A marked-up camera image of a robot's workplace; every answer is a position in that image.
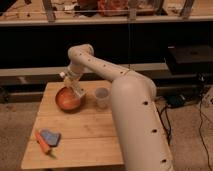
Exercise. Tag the metal shelf rail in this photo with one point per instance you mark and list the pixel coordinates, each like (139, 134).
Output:
(105, 20)

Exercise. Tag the orange ceramic bowl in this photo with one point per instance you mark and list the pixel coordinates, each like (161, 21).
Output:
(67, 99)

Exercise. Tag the orange toy carrot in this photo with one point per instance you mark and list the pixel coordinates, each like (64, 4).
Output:
(46, 149)

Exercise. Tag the black box on right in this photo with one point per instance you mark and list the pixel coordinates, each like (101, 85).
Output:
(190, 59)

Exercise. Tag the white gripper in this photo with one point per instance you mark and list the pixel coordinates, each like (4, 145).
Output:
(71, 78)

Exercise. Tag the translucent plastic cup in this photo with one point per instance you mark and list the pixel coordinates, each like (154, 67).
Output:
(102, 97)

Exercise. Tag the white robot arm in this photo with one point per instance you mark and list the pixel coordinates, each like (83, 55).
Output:
(141, 135)

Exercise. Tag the wooden table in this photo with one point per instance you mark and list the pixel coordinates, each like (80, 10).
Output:
(88, 136)

